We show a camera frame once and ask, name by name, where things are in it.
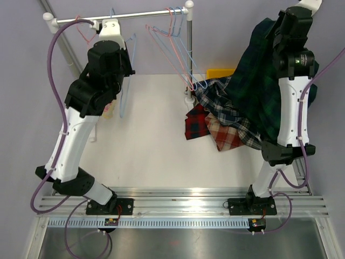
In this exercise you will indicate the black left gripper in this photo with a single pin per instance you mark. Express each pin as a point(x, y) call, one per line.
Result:
point(124, 53)

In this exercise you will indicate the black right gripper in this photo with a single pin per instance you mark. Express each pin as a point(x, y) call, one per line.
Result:
point(269, 35)

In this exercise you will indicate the blue hanger of green skirt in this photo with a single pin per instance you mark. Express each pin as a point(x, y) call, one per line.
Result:
point(125, 88)

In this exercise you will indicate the pastel floral skirt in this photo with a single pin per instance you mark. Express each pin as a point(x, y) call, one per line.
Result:
point(109, 110)

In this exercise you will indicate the dark green plaid skirt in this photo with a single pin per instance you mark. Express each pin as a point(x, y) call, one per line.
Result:
point(253, 88)

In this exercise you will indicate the navy white plaid skirt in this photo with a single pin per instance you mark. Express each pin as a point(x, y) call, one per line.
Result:
point(215, 100)

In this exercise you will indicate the red navy plaid skirt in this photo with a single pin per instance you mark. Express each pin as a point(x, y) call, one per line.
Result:
point(195, 126)

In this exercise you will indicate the rust beige plaid skirt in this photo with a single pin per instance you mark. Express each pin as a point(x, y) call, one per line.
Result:
point(225, 137)

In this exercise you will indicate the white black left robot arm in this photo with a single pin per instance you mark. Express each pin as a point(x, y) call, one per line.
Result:
point(97, 86)

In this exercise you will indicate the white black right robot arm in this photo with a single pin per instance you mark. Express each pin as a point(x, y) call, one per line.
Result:
point(295, 67)

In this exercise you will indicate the yellow plastic bin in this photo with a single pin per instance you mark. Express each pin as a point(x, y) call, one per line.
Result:
point(218, 73)

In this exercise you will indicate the white metal clothes rack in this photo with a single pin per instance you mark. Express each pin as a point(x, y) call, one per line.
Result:
point(56, 25)

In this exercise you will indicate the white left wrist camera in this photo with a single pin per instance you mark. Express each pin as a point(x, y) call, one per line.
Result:
point(109, 34)

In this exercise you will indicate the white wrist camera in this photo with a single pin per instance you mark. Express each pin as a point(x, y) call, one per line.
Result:
point(312, 5)
point(109, 34)

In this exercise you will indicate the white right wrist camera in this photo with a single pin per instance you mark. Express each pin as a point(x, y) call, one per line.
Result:
point(312, 5)

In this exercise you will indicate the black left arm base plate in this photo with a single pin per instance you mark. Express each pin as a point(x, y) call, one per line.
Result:
point(119, 206)

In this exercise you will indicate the slotted white cable duct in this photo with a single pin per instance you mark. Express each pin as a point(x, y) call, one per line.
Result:
point(150, 223)

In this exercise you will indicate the aluminium rail frame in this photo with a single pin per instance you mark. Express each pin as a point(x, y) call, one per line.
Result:
point(145, 156)

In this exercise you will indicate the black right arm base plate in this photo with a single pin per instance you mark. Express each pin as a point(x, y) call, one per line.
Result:
point(246, 207)

